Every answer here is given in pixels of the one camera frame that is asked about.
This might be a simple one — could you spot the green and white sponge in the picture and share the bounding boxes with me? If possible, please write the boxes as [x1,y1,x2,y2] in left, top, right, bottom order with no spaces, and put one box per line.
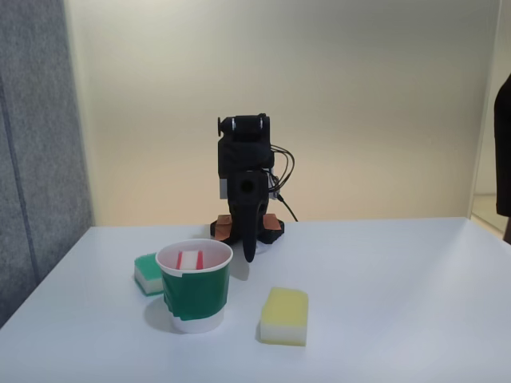
[133,252,164,297]

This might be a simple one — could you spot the grey fabric partition panel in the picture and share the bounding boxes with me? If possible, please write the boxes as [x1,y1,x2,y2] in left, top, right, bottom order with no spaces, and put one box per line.
[0,0,96,329]

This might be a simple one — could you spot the white cup with green tape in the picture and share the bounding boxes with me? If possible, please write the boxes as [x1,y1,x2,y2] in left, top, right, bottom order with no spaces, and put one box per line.
[154,239,233,335]

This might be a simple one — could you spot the orange tape piece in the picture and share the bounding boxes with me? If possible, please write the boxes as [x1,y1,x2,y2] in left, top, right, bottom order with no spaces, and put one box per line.
[261,212,281,233]
[214,214,235,242]

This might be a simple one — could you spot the red and white sponge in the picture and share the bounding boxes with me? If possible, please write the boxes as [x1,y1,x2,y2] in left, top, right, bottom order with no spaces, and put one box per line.
[175,250,206,272]

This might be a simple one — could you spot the thin brown arm wires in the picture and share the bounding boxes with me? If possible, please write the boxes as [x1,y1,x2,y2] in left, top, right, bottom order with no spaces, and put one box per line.
[268,145,296,192]

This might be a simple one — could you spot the black power cable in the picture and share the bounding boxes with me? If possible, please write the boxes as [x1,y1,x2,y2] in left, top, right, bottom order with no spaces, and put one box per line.
[278,193,299,223]

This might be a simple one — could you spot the yellow and white sponge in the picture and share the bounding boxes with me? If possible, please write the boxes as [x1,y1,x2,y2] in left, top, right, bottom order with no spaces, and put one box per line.
[258,286,310,347]

